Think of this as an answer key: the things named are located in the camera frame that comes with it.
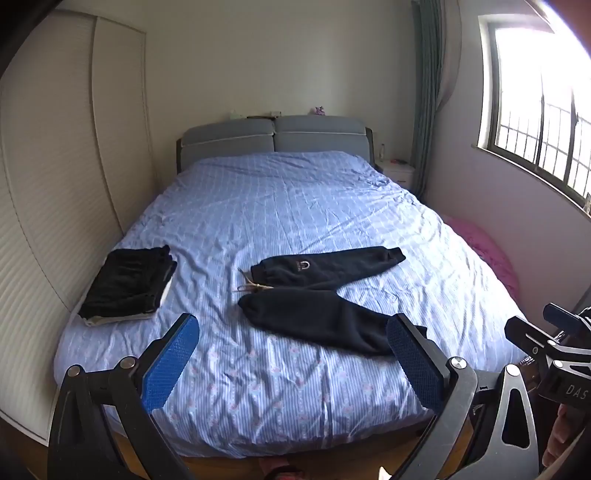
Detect black sweatpants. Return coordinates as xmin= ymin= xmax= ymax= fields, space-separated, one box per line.
xmin=238 ymin=246 xmax=406 ymax=357

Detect person right hand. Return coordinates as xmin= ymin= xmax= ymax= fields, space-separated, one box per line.
xmin=541 ymin=404 xmax=590 ymax=479

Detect folded black clothes stack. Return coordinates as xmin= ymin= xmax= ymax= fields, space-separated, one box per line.
xmin=77 ymin=245 xmax=177 ymax=326

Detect blue floral bed sheet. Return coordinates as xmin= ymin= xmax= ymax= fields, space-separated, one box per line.
xmin=52 ymin=150 xmax=530 ymax=458

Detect white nightstand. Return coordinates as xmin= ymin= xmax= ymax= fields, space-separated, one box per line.
xmin=376 ymin=160 xmax=415 ymax=190

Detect window with metal grille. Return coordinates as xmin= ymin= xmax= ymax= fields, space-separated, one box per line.
xmin=479 ymin=14 xmax=590 ymax=212

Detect cream wardrobe doors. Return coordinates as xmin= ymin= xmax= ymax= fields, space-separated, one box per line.
xmin=1 ymin=10 xmax=158 ymax=444

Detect grey padded headboard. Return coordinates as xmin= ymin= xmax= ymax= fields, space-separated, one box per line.
xmin=176 ymin=115 xmax=376 ymax=173

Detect green curtain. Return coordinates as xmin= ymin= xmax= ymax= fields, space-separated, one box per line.
xmin=411 ymin=0 xmax=445 ymax=199

